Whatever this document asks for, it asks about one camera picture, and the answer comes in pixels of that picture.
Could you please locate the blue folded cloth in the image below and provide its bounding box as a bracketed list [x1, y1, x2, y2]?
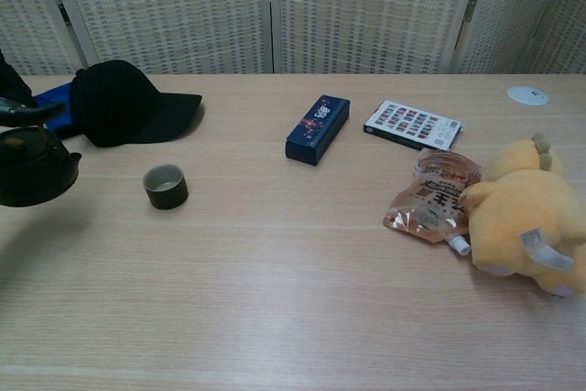
[32, 81, 74, 129]

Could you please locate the white round cable grommet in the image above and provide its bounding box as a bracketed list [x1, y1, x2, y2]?
[506, 85, 549, 106]

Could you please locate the navy blue rectangular box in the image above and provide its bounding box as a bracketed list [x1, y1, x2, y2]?
[285, 94, 352, 167]

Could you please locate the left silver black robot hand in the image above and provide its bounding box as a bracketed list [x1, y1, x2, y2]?
[0, 47, 68, 129]

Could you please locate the woven folding screen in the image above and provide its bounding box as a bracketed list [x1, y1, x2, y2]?
[0, 0, 586, 79]

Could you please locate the small black teapot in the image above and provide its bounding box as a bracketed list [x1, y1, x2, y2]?
[0, 123, 82, 208]

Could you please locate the flat box with colour swatches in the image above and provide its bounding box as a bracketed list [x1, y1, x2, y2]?
[363, 99, 464, 152]

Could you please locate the orange drink pouch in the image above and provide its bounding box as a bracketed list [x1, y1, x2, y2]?
[383, 147, 484, 257]

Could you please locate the black baseball cap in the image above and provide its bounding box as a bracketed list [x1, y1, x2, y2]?
[58, 60, 203, 148]

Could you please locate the dark ceramic teacup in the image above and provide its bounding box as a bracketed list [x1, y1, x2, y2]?
[142, 163, 190, 211]

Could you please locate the yellow plush toy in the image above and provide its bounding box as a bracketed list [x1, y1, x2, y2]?
[457, 132, 586, 301]

